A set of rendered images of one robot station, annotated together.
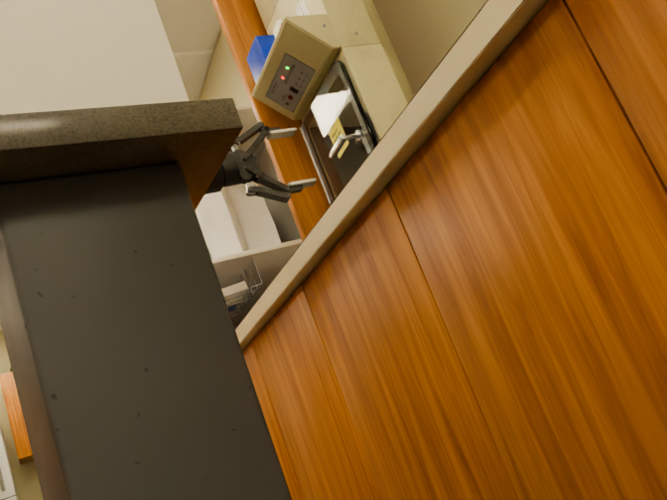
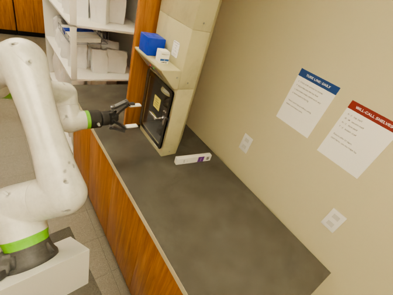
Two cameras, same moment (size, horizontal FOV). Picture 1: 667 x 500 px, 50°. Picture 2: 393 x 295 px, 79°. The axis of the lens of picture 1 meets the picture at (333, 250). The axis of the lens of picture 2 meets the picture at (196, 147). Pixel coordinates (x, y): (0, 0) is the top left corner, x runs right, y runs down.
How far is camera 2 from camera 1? 1.43 m
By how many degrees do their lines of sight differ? 53
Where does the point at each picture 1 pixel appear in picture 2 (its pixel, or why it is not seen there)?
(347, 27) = (186, 79)
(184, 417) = not seen: outside the picture
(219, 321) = not seen: outside the picture
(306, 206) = (133, 95)
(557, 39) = not seen: outside the picture
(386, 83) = (184, 107)
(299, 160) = (140, 75)
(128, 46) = (72, 274)
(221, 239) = (97, 8)
